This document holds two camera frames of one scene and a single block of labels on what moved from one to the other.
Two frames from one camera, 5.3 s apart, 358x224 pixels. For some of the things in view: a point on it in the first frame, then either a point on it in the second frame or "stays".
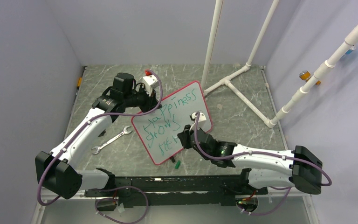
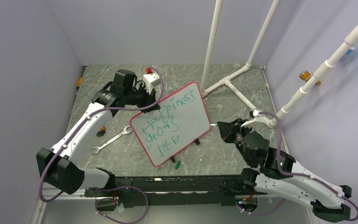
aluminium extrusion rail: (47, 194) stays
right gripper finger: (186, 132) to (234, 124)
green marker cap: (177, 164) stays
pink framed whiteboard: (160, 128) stays
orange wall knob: (306, 75) stays
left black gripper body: (143, 100) stays
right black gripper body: (193, 145) to (238, 139)
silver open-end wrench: (98, 148) stays
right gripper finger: (185, 139) to (228, 131)
